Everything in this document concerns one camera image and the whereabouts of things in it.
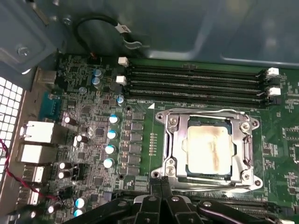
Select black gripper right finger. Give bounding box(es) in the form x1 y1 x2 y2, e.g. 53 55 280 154
161 176 288 224

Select silver rear port housing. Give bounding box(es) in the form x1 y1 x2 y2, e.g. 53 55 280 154
35 67 57 85
23 165 45 183
16 144 57 164
21 120 56 144
18 188 40 206

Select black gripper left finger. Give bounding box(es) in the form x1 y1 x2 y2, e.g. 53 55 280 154
60 177 164 224

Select silver cable clip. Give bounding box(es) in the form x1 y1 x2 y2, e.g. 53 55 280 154
122 38 143 51

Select black cable white label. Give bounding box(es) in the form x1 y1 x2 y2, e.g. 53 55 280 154
74 14 132 56

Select RAM slot white clips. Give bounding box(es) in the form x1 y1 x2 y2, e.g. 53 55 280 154
115 75 282 98
118 56 280 79

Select teal rear port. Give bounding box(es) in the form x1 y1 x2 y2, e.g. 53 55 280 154
39 91 63 119

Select black open PC case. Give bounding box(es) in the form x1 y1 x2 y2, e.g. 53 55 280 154
0 0 299 224

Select wire locking lever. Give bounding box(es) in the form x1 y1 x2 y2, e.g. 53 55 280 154
174 176 257 194
167 107 248 117

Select green motherboard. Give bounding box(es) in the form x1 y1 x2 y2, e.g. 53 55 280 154
35 52 299 224

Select CPU socket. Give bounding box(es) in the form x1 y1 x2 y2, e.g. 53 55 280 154
151 108 263 194

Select red black twisted wire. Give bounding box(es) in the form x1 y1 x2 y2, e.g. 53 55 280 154
0 139 59 201

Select silver CPU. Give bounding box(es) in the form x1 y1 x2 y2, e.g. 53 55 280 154
185 118 234 178

